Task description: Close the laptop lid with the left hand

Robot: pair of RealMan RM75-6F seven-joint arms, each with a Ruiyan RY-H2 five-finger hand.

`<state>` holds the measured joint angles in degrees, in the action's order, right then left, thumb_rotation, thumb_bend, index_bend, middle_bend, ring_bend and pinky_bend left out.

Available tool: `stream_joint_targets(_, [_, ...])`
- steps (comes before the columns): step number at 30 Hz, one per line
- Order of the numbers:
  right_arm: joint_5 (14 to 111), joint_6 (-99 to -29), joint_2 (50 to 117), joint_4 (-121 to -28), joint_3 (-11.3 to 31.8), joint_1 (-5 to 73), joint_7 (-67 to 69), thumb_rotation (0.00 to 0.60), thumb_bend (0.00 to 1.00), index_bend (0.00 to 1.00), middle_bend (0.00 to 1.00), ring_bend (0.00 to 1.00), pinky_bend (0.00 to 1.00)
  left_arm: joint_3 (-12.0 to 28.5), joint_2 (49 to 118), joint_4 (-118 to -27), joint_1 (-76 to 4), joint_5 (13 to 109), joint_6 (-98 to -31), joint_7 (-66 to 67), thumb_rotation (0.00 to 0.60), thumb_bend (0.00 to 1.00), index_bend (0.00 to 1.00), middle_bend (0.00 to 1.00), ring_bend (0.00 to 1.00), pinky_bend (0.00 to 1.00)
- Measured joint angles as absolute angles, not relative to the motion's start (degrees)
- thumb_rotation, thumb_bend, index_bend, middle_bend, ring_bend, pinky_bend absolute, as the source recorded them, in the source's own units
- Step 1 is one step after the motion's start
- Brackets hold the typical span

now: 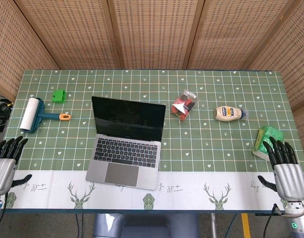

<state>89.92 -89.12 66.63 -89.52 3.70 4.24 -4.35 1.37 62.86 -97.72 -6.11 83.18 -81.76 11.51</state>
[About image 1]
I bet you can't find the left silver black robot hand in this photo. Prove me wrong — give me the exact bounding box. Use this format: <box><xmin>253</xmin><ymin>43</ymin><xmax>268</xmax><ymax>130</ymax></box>
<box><xmin>0</xmin><ymin>135</ymin><xmax>33</xmax><ymax>196</ymax></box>

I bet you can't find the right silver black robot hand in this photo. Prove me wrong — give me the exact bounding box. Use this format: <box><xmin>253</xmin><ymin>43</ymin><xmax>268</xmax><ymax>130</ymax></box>
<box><xmin>257</xmin><ymin>136</ymin><xmax>304</xmax><ymax>202</ymax></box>

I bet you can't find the silver laptop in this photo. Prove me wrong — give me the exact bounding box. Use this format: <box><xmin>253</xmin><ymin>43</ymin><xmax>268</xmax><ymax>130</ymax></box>
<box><xmin>85</xmin><ymin>96</ymin><xmax>167</xmax><ymax>191</ymax></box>

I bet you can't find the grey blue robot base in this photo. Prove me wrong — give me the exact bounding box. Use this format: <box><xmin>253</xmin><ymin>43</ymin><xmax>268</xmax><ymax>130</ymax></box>
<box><xmin>92</xmin><ymin>212</ymin><xmax>200</xmax><ymax>238</ymax></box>

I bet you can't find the green sponge pack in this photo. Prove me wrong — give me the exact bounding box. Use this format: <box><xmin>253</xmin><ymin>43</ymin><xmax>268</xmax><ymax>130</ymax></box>
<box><xmin>252</xmin><ymin>125</ymin><xmax>285</xmax><ymax>163</ymax></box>

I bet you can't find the metal table leg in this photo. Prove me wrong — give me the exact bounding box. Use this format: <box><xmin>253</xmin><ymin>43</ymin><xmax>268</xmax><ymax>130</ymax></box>
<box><xmin>210</xmin><ymin>213</ymin><xmax>217</xmax><ymax>238</ymax></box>

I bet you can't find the green grid deer tablecloth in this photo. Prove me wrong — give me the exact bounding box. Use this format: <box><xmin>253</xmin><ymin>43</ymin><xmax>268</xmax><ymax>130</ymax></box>
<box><xmin>0</xmin><ymin>69</ymin><xmax>304</xmax><ymax>212</ymax></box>

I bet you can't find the mayonnaise squeeze bottle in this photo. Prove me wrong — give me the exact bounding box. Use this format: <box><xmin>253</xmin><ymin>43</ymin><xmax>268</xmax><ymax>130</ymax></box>
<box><xmin>213</xmin><ymin>106</ymin><xmax>250</xmax><ymax>122</ymax></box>

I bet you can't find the green plastic block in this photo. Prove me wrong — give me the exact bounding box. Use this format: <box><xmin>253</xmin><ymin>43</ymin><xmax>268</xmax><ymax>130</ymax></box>
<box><xmin>51</xmin><ymin>89</ymin><xmax>69</xmax><ymax>103</ymax></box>

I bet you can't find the clear bag of red items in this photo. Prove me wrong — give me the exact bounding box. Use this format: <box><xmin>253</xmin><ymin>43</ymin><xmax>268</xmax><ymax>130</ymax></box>
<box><xmin>170</xmin><ymin>89</ymin><xmax>200</xmax><ymax>121</ymax></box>

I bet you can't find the bamboo folding screen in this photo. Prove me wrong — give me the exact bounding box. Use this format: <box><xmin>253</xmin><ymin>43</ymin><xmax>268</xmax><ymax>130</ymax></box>
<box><xmin>0</xmin><ymin>0</ymin><xmax>304</xmax><ymax>119</ymax></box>

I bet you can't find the black right hand cable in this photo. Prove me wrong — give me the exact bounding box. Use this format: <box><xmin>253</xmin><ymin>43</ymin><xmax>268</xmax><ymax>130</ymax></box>
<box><xmin>263</xmin><ymin>203</ymin><xmax>285</xmax><ymax>238</ymax></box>

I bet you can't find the yellow post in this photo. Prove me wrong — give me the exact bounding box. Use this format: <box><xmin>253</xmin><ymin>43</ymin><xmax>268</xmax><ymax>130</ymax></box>
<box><xmin>241</xmin><ymin>213</ymin><xmax>250</xmax><ymax>238</ymax></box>

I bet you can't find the teal lint roller orange handle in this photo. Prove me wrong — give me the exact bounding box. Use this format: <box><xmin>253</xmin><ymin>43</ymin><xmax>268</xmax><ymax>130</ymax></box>
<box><xmin>19</xmin><ymin>97</ymin><xmax>72</xmax><ymax>134</ymax></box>

